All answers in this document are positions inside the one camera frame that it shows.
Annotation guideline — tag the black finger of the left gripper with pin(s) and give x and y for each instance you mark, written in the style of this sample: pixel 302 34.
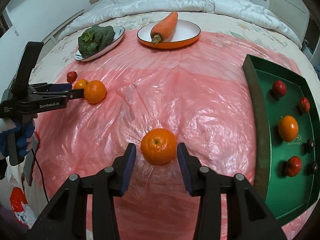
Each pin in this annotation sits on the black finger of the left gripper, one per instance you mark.
pixel 70 94
pixel 50 87

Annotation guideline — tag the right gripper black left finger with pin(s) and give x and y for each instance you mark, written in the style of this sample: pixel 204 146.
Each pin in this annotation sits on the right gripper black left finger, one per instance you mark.
pixel 65 216

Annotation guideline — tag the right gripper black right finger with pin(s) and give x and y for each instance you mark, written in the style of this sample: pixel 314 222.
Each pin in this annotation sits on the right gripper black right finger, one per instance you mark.
pixel 248 217

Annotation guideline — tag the small orange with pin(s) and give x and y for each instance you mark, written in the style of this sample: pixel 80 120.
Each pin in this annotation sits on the small orange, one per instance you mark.
pixel 80 84
pixel 288 128

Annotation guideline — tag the red apple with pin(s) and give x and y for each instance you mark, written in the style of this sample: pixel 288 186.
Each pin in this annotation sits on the red apple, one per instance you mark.
pixel 293 166
pixel 279 89

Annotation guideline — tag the dark purple plum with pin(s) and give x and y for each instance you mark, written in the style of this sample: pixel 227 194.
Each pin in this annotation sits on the dark purple plum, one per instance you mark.
pixel 312 167

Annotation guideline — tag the blue gloved left hand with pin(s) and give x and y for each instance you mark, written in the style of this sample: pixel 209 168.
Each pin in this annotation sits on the blue gloved left hand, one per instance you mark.
pixel 23 143

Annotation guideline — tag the small red fruit far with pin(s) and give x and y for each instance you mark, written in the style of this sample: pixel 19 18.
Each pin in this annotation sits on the small red fruit far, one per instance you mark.
pixel 71 76

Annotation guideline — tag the green leafy vegetable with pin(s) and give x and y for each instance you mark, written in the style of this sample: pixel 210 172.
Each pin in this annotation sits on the green leafy vegetable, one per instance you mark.
pixel 95 39

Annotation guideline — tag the white black-rimmed plate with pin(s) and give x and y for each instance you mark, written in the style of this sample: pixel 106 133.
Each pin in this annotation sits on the white black-rimmed plate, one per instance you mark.
pixel 119 34

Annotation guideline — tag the carrot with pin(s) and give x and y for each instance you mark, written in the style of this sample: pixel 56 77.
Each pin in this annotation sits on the carrot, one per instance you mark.
pixel 164 30

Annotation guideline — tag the green metal tray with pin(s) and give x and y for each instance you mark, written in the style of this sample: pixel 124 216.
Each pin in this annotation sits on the green metal tray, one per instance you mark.
pixel 286 197

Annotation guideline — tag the orange rimmed white plate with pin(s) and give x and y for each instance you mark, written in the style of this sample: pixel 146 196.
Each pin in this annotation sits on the orange rimmed white plate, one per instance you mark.
pixel 186 33

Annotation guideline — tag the pink plastic sheet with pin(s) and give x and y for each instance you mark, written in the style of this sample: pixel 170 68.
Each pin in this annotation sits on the pink plastic sheet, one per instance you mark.
pixel 199 93

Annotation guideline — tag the floral bed sheet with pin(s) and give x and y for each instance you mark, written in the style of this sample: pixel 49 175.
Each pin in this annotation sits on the floral bed sheet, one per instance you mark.
pixel 57 50

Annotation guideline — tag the white duvet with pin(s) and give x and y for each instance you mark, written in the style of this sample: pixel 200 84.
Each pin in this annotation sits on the white duvet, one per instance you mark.
pixel 241 9

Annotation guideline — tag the white wardrobe shelving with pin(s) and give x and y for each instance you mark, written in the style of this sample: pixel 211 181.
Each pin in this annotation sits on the white wardrobe shelving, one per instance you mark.
pixel 294 13

